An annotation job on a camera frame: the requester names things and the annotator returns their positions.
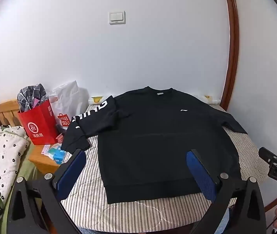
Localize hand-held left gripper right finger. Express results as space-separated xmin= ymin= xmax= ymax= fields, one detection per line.
xmin=186 ymin=149 xmax=267 ymax=234

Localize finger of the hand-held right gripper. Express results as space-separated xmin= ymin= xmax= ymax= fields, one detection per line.
xmin=259 ymin=147 xmax=277 ymax=167

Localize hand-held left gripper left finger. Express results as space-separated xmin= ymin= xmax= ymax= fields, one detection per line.
xmin=7 ymin=149 xmax=88 ymax=234

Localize black sweatshirt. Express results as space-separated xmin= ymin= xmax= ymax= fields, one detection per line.
xmin=61 ymin=86 xmax=248 ymax=205

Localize small blue box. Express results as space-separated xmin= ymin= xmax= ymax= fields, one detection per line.
xmin=53 ymin=150 xmax=67 ymax=164

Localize light wooden nightstand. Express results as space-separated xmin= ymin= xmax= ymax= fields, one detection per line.
xmin=28 ymin=144 xmax=67 ymax=176

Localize pile of paper packets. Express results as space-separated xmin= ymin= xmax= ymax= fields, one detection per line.
xmin=41 ymin=144 xmax=56 ymax=157

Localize green bed sheet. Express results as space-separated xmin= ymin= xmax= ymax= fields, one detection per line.
xmin=0 ymin=141 xmax=38 ymax=234

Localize red paper bag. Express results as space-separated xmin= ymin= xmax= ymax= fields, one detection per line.
xmin=17 ymin=99 xmax=60 ymax=146

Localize striped bed mattress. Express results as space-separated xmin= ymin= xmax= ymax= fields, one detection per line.
xmin=60 ymin=104 xmax=271 ymax=227

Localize white floral quilt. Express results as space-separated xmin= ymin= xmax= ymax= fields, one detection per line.
xmin=0 ymin=125 xmax=30 ymax=225

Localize white plastic shopping bag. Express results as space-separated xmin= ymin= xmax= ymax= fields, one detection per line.
xmin=49 ymin=80 xmax=89 ymax=128

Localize duck print rolled cloth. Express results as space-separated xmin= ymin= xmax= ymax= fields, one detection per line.
xmin=88 ymin=94 xmax=221 ymax=106

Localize light wooden headboard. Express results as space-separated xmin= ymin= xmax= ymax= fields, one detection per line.
xmin=0 ymin=99 xmax=20 ymax=132

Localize grey plaid cloth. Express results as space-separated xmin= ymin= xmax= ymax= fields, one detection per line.
xmin=17 ymin=83 xmax=49 ymax=113

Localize brown wooden door frame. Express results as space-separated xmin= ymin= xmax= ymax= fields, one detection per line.
xmin=220 ymin=0 xmax=240 ymax=113

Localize white wall light switch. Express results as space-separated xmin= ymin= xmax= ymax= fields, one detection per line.
xmin=109 ymin=11 xmax=126 ymax=25

